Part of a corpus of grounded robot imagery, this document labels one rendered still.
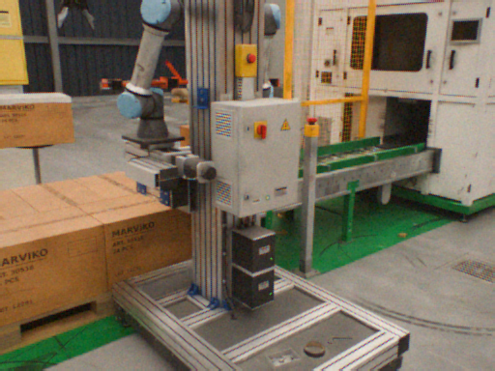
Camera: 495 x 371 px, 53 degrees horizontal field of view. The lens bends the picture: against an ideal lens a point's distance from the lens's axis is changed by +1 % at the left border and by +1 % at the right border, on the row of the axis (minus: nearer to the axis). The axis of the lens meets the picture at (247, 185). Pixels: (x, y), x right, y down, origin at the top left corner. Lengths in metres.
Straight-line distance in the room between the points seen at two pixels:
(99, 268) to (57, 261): 0.23
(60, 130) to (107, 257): 2.02
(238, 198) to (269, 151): 0.24
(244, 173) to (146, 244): 1.04
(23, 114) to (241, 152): 2.82
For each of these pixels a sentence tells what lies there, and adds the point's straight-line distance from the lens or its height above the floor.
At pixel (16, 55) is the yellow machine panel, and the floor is 1.24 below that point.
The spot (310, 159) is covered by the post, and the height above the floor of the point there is 0.79.
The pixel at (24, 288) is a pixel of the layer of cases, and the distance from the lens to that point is 2.68.
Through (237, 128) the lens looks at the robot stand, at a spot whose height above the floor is 1.14.
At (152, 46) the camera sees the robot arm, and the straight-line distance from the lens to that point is 2.16.
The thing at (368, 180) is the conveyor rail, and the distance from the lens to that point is 3.90.
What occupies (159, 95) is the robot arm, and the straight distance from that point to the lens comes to 2.34.
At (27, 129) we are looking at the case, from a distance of 4.53.
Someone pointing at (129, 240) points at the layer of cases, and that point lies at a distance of 2.80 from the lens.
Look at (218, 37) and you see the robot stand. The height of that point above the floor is 1.49.
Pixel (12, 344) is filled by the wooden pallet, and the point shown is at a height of 0.03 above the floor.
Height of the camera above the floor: 1.45
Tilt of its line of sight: 16 degrees down
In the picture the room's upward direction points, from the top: 1 degrees clockwise
